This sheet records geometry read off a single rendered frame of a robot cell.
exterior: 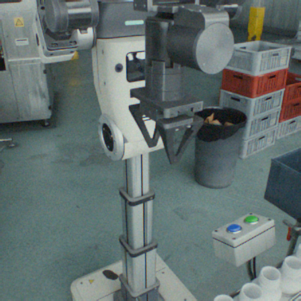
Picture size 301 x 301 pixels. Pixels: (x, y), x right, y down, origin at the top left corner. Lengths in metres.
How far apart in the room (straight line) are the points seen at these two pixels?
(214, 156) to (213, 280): 1.05
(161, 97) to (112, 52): 0.47
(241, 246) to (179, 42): 0.53
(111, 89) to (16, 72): 3.18
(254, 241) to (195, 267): 1.41
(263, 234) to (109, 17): 0.70
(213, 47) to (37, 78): 3.73
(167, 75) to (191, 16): 0.09
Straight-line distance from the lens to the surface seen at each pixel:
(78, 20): 0.75
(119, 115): 0.94
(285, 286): 0.70
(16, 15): 3.94
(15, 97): 4.15
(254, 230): 0.80
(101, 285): 1.77
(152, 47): 0.43
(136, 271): 1.39
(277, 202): 1.55
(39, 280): 2.21
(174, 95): 0.44
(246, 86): 3.20
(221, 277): 2.17
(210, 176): 2.82
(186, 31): 0.37
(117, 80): 0.90
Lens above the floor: 1.63
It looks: 28 degrees down
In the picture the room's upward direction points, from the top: straight up
